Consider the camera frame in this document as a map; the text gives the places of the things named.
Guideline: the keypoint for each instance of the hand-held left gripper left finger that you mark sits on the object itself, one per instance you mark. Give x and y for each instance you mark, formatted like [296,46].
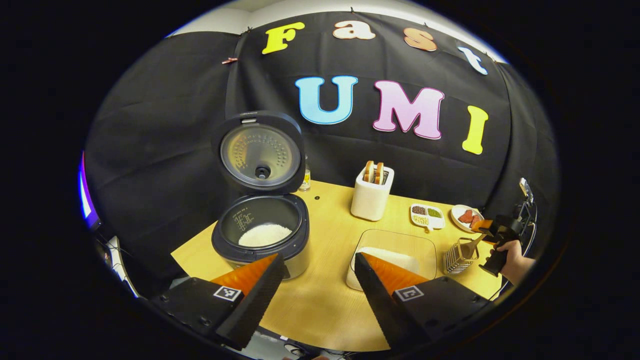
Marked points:
[250,310]

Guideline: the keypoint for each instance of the red cloth clip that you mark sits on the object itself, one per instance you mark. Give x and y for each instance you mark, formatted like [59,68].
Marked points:
[230,60]

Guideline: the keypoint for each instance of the black backdrop cloth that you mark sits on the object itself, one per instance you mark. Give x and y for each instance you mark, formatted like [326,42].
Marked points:
[160,140]

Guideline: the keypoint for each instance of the white toaster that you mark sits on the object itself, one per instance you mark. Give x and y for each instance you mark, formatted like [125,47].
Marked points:
[370,200]

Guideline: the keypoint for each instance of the toasted bread slice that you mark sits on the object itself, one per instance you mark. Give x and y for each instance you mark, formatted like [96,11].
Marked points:
[379,173]
[369,171]

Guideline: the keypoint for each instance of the small glass bottle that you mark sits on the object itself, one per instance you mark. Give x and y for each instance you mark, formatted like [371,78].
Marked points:
[306,177]

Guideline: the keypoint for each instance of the red meat piece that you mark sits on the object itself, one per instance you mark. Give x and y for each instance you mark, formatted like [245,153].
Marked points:
[466,216]
[476,222]

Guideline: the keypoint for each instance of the dark blue rice cooker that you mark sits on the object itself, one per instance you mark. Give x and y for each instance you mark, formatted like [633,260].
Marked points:
[260,200]

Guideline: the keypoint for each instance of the clear container of rice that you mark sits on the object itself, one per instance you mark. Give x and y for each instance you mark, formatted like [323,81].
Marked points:
[400,245]

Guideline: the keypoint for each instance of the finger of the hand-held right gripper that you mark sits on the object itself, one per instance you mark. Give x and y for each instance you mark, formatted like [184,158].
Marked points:
[482,226]

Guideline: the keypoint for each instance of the white round plate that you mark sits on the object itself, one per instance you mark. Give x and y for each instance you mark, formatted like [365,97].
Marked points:
[456,220]

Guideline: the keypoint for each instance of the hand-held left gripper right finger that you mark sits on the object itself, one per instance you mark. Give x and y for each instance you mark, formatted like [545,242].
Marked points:
[382,305]

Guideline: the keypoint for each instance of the white divided dish of beans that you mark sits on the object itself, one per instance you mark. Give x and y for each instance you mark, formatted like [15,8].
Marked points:
[427,216]

